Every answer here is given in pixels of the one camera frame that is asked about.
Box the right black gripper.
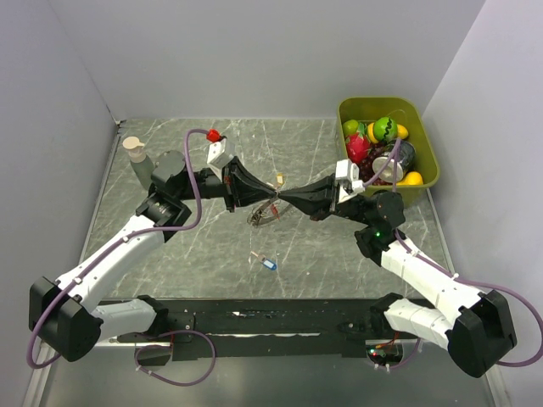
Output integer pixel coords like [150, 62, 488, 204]
[277, 173, 374, 226]

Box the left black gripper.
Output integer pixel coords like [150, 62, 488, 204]
[177, 156, 276, 213]

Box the red tagged key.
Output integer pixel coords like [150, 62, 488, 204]
[270, 203, 279, 218]

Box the blue tagged key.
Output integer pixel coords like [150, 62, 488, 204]
[248, 251, 277, 271]

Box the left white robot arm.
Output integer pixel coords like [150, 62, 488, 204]
[26, 150, 277, 369]

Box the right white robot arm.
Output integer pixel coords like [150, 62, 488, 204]
[278, 176, 517, 378]

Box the dark grapes toy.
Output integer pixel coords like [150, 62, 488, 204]
[358, 145, 385, 182]

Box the red dragon fruit toy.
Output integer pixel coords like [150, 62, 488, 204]
[345, 132, 372, 165]

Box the green lime toy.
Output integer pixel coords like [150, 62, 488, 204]
[342, 120, 359, 137]

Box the yellow banana toy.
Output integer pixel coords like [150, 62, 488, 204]
[396, 171, 424, 186]

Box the green watermelon toy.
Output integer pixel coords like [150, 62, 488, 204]
[372, 116, 398, 142]

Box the black tin can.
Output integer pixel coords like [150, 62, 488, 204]
[372, 140, 416, 184]

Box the grey bottle with beige cap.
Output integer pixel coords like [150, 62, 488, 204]
[122, 137, 154, 190]

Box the yellow lemon toy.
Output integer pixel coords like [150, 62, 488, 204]
[397, 125, 409, 140]

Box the olive green plastic bin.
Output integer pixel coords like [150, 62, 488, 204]
[335, 96, 440, 208]

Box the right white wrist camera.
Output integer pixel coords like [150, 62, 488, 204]
[334, 159, 366, 204]

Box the black mounting base plate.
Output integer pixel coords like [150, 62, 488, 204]
[118, 298, 414, 361]

